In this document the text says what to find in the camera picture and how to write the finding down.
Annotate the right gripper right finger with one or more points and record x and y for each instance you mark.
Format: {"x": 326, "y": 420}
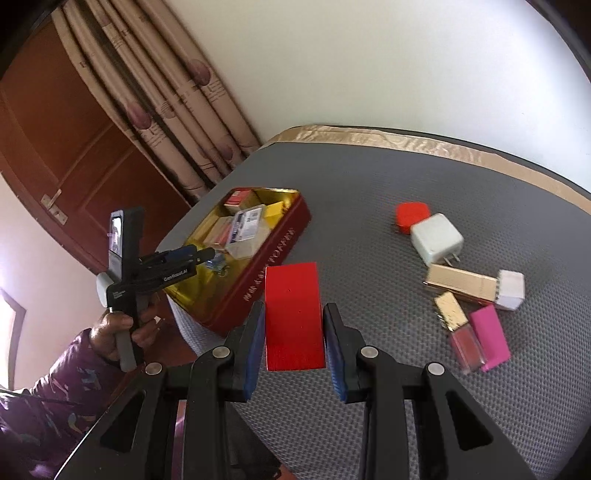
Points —
{"x": 343, "y": 344}

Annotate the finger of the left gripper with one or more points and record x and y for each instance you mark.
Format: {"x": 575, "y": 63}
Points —
{"x": 184, "y": 253}
{"x": 202, "y": 256}

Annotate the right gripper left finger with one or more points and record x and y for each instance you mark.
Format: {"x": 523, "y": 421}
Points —
{"x": 246, "y": 344}

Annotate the clear plastic box red contents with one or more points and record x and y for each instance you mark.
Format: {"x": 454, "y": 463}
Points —
{"x": 217, "y": 237}

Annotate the red rectangular box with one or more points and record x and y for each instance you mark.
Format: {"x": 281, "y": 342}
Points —
{"x": 294, "y": 339}

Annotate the clear plastic case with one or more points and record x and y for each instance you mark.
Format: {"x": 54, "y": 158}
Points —
{"x": 248, "y": 232}

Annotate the white wall charger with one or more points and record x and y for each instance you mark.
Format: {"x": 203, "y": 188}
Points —
{"x": 436, "y": 239}

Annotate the left forearm purple sleeve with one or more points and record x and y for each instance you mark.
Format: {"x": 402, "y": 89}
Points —
{"x": 41, "y": 427}

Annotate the left hand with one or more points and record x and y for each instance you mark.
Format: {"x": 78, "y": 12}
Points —
{"x": 102, "y": 334}

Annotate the gold red tin tray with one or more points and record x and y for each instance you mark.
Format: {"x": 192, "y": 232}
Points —
{"x": 222, "y": 303}

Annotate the red gold carton box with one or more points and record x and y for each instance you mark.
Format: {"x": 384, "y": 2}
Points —
{"x": 241, "y": 199}

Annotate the gold cap nail polish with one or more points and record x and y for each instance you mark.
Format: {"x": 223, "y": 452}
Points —
{"x": 464, "y": 341}

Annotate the metal door latch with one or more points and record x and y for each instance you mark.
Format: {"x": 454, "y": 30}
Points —
{"x": 50, "y": 204}

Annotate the brown wooden door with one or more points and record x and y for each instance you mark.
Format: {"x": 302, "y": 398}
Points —
{"x": 54, "y": 135}

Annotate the small red rounded box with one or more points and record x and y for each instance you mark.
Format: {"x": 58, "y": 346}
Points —
{"x": 408, "y": 214}

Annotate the pink rectangular box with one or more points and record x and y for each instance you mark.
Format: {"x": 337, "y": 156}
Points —
{"x": 488, "y": 329}

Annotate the gold rectangular box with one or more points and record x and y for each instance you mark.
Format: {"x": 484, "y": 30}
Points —
{"x": 473, "y": 287}

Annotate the white zigzag cube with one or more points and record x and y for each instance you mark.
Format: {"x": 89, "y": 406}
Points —
{"x": 510, "y": 292}

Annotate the beige patterned curtain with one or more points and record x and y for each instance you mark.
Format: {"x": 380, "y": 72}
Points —
{"x": 156, "y": 85}

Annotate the blue crystal keychain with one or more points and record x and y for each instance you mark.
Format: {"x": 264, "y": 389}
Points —
{"x": 217, "y": 264}

